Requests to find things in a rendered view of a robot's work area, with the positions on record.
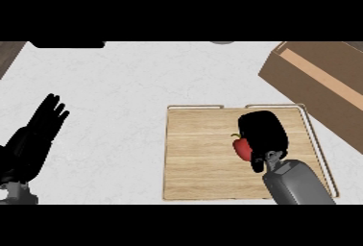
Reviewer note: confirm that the brown wooden panel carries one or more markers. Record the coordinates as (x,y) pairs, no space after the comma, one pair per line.
(9,56)

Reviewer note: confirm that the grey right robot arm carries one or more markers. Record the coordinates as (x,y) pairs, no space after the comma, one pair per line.
(296,184)

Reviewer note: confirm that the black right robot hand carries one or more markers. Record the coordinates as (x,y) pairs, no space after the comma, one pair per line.
(265,134)

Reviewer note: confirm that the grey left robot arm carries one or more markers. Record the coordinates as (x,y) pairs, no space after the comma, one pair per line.
(18,193)

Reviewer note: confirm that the brown cardboard box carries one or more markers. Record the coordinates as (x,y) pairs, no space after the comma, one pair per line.
(319,86)

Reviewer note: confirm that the wooden tray with white rim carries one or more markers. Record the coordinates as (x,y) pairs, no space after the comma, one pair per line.
(213,157)

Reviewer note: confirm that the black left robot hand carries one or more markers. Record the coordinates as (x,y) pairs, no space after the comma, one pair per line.
(35,141)

